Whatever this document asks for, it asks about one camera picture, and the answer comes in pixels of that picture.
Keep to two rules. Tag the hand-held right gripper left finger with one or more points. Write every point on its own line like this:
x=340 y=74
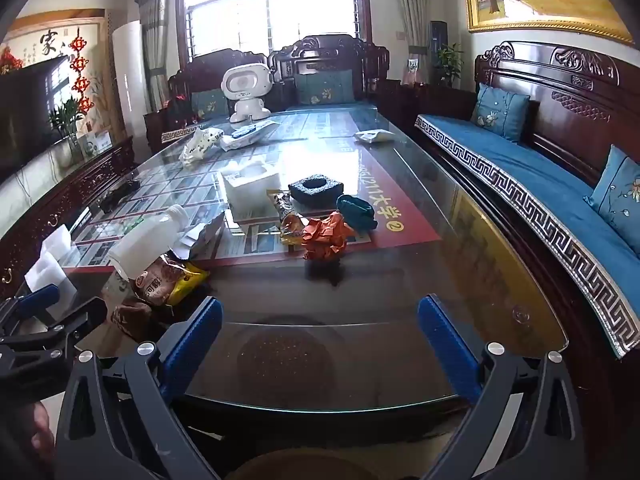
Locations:
x=192 y=342

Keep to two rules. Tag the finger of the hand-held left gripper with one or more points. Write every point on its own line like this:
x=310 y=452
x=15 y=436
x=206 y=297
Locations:
x=37 y=297
x=75 y=319

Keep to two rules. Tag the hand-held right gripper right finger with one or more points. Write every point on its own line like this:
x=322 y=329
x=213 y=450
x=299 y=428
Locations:
x=445 y=345

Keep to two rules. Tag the teal paper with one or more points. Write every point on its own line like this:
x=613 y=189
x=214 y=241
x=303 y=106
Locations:
x=357 y=215

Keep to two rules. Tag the person's left hand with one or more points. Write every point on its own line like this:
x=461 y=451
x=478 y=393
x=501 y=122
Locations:
x=39 y=422

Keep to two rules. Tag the small brown packet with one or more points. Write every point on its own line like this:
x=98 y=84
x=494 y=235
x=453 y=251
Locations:
x=132 y=317

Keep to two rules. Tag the brown yellow snack packet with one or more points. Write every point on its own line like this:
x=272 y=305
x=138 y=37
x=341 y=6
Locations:
x=165 y=277

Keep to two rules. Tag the dark wooden television cabinet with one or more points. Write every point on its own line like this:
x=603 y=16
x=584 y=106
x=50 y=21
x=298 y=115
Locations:
x=50 y=205

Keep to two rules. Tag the white open carton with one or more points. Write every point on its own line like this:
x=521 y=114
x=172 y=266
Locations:
x=205 y=240

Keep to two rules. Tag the white plastic bottle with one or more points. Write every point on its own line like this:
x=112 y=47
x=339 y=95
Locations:
x=145 y=242

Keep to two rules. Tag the red printed table poster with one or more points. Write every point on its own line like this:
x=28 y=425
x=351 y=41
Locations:
x=400 y=225

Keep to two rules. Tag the gold dark snack wrapper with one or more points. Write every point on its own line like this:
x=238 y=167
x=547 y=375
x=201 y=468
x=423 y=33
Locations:
x=287 y=222

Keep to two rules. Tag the white foam block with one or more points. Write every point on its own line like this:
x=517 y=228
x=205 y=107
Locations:
x=250 y=200

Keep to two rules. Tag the orange crumpled paper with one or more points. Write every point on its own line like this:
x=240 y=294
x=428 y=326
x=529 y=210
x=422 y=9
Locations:
x=325 y=237

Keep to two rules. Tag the black foam block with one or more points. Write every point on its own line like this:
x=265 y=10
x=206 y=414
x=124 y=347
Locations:
x=300 y=192

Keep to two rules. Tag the green plant in glass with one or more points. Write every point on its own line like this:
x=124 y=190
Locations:
x=65 y=115

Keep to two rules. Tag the blue patterned seat cushion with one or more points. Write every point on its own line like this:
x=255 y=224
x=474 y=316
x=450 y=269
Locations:
x=525 y=175

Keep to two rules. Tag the black television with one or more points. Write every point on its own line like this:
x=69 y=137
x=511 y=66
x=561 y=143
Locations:
x=25 y=110

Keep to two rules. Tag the white plastic bag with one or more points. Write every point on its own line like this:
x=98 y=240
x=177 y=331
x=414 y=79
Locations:
x=200 y=145

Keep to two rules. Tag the white wet wipes packet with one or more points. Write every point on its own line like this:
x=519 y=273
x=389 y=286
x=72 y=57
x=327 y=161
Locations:
x=245 y=137

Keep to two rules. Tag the white tissue packet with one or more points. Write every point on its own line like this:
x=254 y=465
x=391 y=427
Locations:
x=375 y=136

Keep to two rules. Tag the red knot ornament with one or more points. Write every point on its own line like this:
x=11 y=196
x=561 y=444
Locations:
x=80 y=77

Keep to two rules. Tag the blue embroidered pillow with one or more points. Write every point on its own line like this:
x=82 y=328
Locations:
x=617 y=195
x=500 y=112

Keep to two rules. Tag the white standing air conditioner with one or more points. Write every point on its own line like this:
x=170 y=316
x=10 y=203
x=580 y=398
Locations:
x=131 y=85

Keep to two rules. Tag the black bag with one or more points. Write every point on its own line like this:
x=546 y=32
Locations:
x=177 y=107

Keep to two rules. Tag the red paper ornament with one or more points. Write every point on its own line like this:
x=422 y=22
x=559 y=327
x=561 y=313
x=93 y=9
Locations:
x=7 y=60

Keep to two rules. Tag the teal embroidered pillow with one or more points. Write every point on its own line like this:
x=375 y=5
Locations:
x=210 y=103
x=324 y=87

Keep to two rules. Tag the dark wooden side table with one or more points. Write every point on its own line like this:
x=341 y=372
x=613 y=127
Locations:
x=430 y=100

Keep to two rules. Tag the framed calligraphy picture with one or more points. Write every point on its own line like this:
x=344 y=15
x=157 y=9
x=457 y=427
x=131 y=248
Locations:
x=45 y=45

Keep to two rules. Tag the white robot toy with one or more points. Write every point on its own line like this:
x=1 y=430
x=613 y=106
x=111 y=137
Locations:
x=245 y=82

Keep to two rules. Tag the dark carved wooden armchair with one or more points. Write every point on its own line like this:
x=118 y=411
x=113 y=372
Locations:
x=325 y=52
x=200 y=70

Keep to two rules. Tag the patterned curtain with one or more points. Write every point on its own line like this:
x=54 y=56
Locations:
x=152 y=45
x=410 y=15

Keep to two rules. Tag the long carved wooden sofa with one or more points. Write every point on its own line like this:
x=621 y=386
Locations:
x=565 y=90

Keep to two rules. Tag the small white green card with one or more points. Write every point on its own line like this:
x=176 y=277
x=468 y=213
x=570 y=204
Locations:
x=412 y=65

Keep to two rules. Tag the potted green plant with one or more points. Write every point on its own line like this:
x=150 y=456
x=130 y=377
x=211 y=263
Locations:
x=448 y=60

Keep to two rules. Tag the window with grille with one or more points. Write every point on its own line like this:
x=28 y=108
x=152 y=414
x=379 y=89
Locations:
x=270 y=5

